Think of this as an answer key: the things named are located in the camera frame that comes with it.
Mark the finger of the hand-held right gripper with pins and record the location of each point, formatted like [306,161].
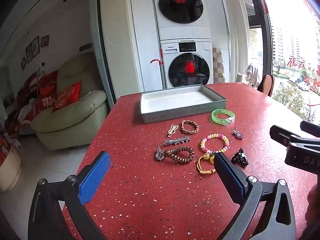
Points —
[310,127]
[280,134]

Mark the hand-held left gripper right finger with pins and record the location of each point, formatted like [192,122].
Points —
[232,177]

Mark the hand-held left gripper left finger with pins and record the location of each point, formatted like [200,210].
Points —
[95,177]

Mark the black claw hair clip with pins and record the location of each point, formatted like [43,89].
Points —
[240,156]

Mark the silver heart pendant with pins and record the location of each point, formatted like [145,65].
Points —
[238,133]
[159,155]

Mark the green translucent bangle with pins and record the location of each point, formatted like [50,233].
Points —
[228,122]

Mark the silver hair clip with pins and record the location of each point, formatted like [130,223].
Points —
[175,141]

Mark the grey jewelry tray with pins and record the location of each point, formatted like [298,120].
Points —
[175,100]

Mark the white garment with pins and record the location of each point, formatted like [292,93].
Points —
[251,73]

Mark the light green sofa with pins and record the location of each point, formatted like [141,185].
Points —
[75,110]

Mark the red embroidered cushion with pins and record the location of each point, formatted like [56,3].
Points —
[66,97]

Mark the white bin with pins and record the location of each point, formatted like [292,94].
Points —
[10,170]

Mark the checkered cloth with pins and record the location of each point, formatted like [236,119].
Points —
[218,65]

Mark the red printed blanket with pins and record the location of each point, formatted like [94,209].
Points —
[46,87]

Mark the white built-in cabinet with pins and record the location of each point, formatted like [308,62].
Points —
[117,42]

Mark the white washing machine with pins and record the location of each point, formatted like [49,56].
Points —
[170,47]

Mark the white dryer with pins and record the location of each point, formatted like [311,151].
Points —
[180,2]

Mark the wall socket panel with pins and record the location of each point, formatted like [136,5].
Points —
[85,47]

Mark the small picture frame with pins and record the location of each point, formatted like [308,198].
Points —
[23,63]

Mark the large picture frame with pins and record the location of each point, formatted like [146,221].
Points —
[33,49]

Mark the square picture frame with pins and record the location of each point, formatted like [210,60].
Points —
[45,41]

